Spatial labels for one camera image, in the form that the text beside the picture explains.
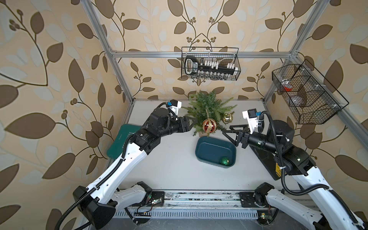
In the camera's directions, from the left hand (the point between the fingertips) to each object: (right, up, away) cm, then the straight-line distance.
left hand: (192, 118), depth 65 cm
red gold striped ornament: (+9, -3, +3) cm, 10 cm away
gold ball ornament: (+18, 0, +5) cm, 19 cm away
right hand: (+15, -5, -5) cm, 16 cm away
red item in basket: (+56, +16, +17) cm, 61 cm away
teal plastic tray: (+16, -23, +28) cm, 39 cm away
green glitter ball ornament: (+19, -25, +17) cm, 36 cm away
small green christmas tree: (+6, +6, +4) cm, 10 cm away
